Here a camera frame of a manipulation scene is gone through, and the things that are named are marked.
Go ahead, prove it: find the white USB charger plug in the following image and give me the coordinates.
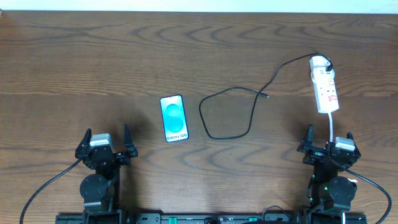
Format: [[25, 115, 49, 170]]
[[310, 55, 333, 72]]

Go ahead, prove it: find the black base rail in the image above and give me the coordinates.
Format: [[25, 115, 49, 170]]
[[55, 212, 368, 224]]

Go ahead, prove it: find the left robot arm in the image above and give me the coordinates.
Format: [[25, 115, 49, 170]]
[[75, 125, 138, 223]]

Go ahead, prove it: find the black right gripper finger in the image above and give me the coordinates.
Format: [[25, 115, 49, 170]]
[[299, 124, 313, 151], [346, 132, 360, 156]]

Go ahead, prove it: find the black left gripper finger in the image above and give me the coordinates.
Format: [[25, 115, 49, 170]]
[[124, 124, 136, 151], [78, 128, 92, 152]]

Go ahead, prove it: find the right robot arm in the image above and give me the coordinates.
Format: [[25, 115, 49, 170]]
[[295, 124, 361, 223]]

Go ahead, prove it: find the white power strip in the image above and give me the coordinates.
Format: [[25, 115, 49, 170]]
[[311, 67, 339, 114]]

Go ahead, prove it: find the blue Galaxy smartphone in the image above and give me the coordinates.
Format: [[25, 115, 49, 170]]
[[160, 95, 189, 142]]

